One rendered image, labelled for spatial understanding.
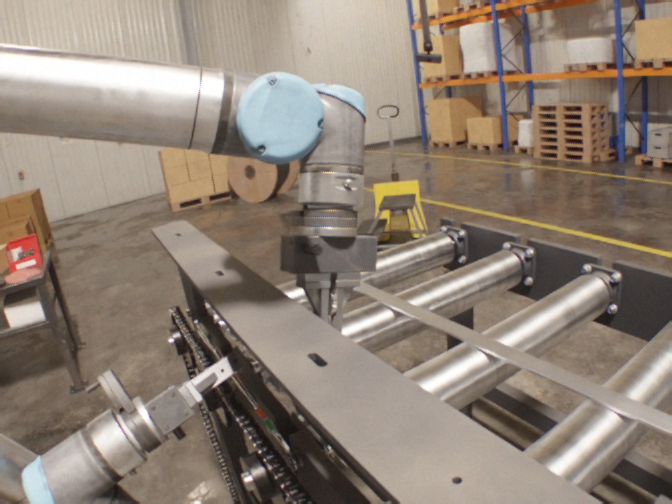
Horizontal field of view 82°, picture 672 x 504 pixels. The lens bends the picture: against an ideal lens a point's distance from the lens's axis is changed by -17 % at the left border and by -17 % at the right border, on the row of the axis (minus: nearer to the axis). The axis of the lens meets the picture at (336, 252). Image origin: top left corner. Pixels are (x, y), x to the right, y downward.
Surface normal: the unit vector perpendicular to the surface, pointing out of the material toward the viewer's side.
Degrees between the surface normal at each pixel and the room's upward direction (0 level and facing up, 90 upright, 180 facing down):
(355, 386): 0
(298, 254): 82
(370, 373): 0
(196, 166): 90
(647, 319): 90
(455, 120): 90
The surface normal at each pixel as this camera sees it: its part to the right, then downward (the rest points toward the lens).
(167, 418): 0.38, -0.27
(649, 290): -0.85, 0.27
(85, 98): 0.35, 0.33
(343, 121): 0.38, 0.07
